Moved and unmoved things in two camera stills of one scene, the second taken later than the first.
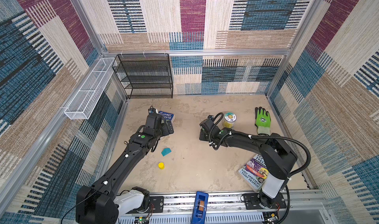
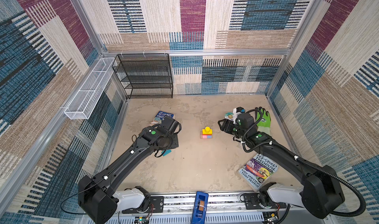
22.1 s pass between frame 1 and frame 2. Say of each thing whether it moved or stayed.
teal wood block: stayed
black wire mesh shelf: stayed
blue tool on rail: stayed
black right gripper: moved
